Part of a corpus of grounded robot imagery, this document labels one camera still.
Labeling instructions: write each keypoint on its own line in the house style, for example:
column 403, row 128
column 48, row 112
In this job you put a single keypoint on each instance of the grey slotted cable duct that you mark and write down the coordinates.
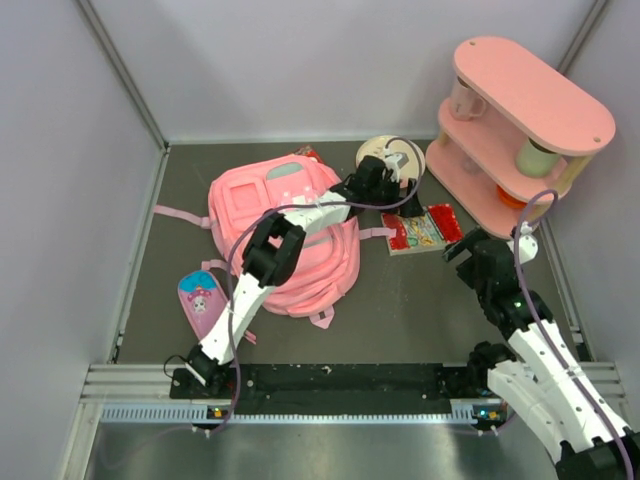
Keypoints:
column 154, row 413

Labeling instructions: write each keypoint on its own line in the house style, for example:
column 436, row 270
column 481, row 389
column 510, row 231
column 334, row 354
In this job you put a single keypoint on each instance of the pink three-tier shelf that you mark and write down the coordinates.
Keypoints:
column 526, row 99

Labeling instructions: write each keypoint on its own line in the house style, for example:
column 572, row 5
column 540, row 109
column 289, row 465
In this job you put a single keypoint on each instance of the red sponge block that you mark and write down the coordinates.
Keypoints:
column 444, row 218

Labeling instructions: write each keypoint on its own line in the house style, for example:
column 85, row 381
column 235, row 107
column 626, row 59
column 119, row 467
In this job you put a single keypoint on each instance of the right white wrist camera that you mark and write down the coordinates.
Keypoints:
column 523, row 243

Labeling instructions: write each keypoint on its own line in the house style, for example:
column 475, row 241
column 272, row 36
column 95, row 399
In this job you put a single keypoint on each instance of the purple cartoon pencil case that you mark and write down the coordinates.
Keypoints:
column 202, row 300

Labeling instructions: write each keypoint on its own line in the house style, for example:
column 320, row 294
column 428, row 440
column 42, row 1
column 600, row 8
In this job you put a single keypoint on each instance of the red comic book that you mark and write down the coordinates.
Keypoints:
column 308, row 151

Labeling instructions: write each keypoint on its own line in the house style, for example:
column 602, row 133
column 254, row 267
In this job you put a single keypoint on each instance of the pale green cup on shelf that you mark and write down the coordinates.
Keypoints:
column 535, row 161

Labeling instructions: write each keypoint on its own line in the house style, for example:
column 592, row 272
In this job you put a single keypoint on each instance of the orange bowl on shelf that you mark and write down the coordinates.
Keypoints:
column 509, row 200

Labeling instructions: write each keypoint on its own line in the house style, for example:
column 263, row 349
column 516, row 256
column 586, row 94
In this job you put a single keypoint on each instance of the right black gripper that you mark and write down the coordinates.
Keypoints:
column 454, row 249

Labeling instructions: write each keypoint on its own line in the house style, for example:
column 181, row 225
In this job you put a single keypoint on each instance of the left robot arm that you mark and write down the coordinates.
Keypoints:
column 288, row 232

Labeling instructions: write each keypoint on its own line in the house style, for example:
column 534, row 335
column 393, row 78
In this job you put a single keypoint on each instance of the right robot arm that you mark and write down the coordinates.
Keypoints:
column 534, row 371

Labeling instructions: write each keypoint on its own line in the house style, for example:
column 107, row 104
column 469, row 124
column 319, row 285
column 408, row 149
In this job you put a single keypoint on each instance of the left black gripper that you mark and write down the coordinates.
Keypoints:
column 386, row 178

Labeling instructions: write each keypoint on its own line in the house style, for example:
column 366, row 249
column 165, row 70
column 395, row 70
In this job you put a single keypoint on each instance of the pink mug on shelf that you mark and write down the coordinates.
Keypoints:
column 465, row 104

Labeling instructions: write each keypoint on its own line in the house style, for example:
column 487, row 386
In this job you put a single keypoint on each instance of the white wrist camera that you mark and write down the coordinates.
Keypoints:
column 394, row 162
column 523, row 243

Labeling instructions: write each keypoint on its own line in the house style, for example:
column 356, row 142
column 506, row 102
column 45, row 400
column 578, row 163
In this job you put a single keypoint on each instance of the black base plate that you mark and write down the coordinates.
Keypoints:
column 333, row 403

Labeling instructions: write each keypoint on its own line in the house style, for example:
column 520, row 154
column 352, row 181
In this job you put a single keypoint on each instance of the cream and pink plate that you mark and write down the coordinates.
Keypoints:
column 376, row 146

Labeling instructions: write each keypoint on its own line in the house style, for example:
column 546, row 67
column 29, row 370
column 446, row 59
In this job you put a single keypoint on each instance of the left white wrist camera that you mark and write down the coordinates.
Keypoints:
column 394, row 162

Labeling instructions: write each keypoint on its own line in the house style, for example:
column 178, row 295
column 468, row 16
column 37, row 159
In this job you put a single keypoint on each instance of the colourful patterned book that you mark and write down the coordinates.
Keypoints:
column 413, row 235

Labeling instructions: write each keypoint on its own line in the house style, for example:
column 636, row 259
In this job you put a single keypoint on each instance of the pink student backpack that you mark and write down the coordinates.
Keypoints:
column 329, row 260

